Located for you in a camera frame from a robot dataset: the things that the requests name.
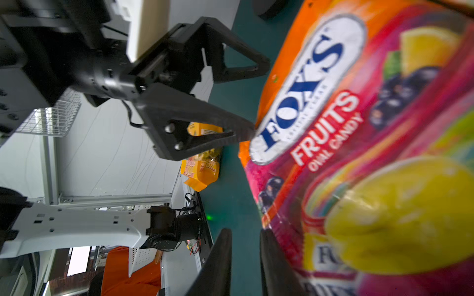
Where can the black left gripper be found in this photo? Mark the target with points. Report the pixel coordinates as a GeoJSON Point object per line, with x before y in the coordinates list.
{"type": "Point", "coordinates": [50, 46]}

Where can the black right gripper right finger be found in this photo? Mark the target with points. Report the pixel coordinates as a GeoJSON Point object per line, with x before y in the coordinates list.
{"type": "Point", "coordinates": [278, 277]}

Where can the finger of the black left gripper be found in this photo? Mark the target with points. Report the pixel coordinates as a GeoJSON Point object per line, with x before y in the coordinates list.
{"type": "Point", "coordinates": [218, 38]}

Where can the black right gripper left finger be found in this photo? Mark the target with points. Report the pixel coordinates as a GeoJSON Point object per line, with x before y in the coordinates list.
{"type": "Point", "coordinates": [214, 278]}

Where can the yellow candy bag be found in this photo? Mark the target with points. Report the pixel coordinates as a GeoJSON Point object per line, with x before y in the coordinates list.
{"type": "Point", "coordinates": [202, 169]}

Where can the orange Fox's candy bag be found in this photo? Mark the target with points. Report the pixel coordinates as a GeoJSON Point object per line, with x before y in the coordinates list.
{"type": "Point", "coordinates": [362, 164]}

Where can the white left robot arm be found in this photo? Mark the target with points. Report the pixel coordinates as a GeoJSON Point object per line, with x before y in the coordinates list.
{"type": "Point", "coordinates": [28, 227]}

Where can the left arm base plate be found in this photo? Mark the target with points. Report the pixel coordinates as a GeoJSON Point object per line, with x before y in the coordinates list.
{"type": "Point", "coordinates": [202, 245]}

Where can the copper wire stand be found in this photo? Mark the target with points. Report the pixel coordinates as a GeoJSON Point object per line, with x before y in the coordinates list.
{"type": "Point", "coordinates": [268, 9]}

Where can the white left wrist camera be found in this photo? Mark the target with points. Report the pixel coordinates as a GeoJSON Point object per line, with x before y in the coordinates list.
{"type": "Point", "coordinates": [148, 23]}

